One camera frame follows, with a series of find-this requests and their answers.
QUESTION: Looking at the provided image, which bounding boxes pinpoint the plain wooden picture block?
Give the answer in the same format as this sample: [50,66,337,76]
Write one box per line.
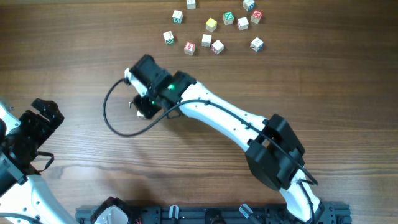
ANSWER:
[238,17,249,30]

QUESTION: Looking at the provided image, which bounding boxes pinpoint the blue letter wooden block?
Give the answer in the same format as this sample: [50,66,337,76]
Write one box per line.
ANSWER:
[243,0,255,11]

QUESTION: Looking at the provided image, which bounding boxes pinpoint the number 8 wooden block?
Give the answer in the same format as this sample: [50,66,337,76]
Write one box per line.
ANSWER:
[137,111,146,119]

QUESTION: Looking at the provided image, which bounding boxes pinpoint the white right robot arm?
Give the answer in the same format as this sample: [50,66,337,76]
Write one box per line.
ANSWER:
[124,55,320,222]

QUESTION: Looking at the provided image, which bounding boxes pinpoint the green N letter block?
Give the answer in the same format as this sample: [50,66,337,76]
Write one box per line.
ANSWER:
[223,11,234,25]

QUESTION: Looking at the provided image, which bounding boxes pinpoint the green Z letter block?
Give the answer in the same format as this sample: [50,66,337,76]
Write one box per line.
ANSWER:
[163,31,175,45]

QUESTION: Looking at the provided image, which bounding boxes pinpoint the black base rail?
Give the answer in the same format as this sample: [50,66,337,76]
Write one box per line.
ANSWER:
[75,195,352,224]

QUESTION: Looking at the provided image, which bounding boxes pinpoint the yellow S letter block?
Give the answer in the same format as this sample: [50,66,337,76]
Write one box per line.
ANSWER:
[205,18,218,32]

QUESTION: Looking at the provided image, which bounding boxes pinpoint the plain L letter block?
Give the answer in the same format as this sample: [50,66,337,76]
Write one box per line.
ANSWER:
[186,0,196,10]

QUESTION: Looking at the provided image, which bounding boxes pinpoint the green A letter block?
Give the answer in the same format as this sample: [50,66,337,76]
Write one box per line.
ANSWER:
[172,10,183,24]

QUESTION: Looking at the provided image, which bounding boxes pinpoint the blue X letter block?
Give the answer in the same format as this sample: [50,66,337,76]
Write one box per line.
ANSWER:
[250,37,264,52]

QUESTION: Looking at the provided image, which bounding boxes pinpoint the leaf picture wooden block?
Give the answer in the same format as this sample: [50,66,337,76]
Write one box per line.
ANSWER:
[211,40,224,54]

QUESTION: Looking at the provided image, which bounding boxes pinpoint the red W letter block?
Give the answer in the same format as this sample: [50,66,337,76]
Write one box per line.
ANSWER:
[251,9,263,24]

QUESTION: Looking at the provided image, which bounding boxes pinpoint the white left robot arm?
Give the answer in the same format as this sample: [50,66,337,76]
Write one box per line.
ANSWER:
[1,98,76,223]

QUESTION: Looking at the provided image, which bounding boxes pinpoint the red 6 number block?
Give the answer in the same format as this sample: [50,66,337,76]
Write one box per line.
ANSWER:
[184,42,195,55]

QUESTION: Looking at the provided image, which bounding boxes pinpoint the red M letter block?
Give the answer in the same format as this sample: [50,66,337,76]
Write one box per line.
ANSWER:
[201,34,212,47]

